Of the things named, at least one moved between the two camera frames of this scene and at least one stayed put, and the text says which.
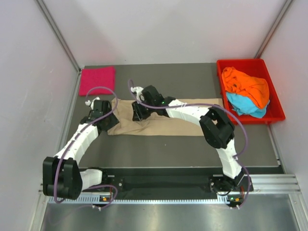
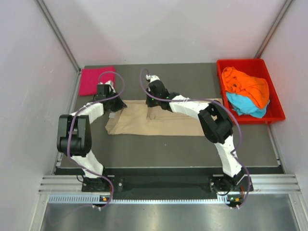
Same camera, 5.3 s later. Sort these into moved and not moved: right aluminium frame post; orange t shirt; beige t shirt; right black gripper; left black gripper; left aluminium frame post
Moved: left black gripper; right black gripper
Not moved: right aluminium frame post; orange t shirt; beige t shirt; left aluminium frame post
